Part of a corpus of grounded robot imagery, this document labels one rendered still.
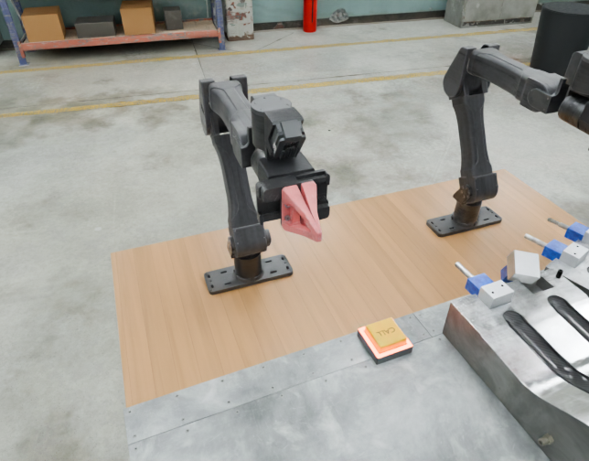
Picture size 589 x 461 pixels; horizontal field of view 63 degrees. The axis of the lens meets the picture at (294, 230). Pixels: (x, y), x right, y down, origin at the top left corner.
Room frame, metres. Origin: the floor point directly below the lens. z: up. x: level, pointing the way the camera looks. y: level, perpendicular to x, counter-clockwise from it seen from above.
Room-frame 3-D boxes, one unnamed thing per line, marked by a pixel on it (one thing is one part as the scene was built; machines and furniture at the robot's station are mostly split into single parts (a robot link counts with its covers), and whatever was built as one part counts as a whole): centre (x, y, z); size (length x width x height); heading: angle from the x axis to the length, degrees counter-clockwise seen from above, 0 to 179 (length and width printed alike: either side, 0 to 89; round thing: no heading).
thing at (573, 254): (0.86, -0.60, 0.86); 0.13 x 0.05 x 0.05; 40
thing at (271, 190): (0.50, 0.00, 1.20); 0.09 x 0.07 x 0.07; 20
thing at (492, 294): (0.71, -0.37, 0.89); 0.13 x 0.05 x 0.05; 23
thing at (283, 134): (0.57, 0.01, 1.25); 0.07 x 0.06 x 0.11; 110
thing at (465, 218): (1.04, -0.46, 0.84); 0.20 x 0.07 x 0.08; 110
